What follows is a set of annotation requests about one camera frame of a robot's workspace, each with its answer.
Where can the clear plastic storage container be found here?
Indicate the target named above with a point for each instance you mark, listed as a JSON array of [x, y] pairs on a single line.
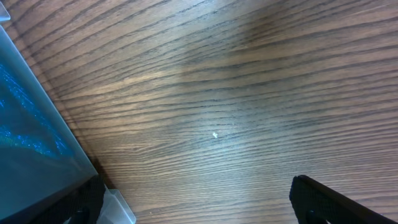
[[46, 177]]

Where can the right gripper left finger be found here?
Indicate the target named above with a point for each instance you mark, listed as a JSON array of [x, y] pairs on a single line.
[[81, 206]]

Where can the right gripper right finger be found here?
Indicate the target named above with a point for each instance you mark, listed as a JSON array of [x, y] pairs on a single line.
[[315, 203]]

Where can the sparkly blue sequin garment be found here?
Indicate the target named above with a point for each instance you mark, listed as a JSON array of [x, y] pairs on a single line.
[[23, 125]]

